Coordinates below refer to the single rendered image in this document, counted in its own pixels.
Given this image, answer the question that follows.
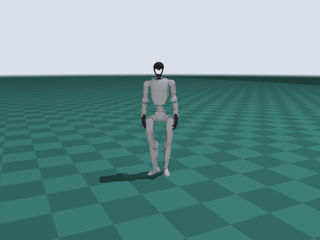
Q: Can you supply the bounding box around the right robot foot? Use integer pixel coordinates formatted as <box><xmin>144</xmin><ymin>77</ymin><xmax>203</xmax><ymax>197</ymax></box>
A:
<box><xmin>147</xmin><ymin>167</ymin><xmax>160</xmax><ymax>176</ymax></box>

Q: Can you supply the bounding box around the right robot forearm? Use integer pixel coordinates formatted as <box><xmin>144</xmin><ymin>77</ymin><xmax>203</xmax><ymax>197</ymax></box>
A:
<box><xmin>140</xmin><ymin>98</ymin><xmax>148</xmax><ymax>117</ymax></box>

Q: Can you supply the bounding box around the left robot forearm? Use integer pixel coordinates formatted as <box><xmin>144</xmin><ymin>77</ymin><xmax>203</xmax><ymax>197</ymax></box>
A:
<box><xmin>172</xmin><ymin>97</ymin><xmax>179</xmax><ymax>118</ymax></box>

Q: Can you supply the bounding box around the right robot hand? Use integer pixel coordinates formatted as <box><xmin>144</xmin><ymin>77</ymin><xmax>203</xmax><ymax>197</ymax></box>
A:
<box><xmin>141</xmin><ymin>114</ymin><xmax>146</xmax><ymax>129</ymax></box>

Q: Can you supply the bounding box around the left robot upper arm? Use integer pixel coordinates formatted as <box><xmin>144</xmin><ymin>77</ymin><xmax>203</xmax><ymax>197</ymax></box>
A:
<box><xmin>167</xmin><ymin>79</ymin><xmax>177</xmax><ymax>103</ymax></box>

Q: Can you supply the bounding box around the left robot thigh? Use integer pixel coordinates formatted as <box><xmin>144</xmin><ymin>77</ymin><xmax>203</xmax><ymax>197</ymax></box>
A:
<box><xmin>163</xmin><ymin>115</ymin><xmax>175</xmax><ymax>149</ymax></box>

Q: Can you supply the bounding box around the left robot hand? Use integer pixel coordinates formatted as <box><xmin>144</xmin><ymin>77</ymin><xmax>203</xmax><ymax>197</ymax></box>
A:
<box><xmin>172</xmin><ymin>114</ymin><xmax>179</xmax><ymax>130</ymax></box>

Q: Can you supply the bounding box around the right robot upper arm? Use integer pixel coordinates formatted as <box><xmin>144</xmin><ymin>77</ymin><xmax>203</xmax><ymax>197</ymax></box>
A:
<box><xmin>142</xmin><ymin>80</ymin><xmax>151</xmax><ymax>103</ymax></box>

